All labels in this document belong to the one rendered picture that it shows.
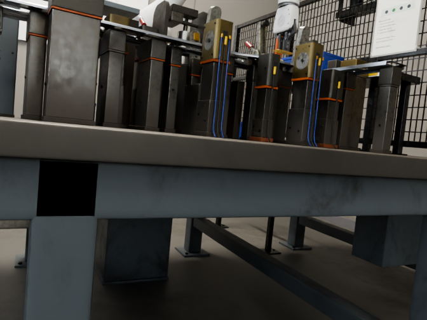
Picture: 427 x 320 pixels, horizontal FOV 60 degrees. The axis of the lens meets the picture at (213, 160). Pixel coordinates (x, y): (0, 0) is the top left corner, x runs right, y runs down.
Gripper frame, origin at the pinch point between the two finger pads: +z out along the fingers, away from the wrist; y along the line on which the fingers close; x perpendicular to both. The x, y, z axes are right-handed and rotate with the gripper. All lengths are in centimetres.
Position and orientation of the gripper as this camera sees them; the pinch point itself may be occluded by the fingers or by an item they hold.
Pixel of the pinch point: (284, 46)
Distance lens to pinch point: 157.5
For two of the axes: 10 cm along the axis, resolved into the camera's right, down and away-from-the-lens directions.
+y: 5.0, 1.1, -8.6
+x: 8.6, 0.5, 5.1
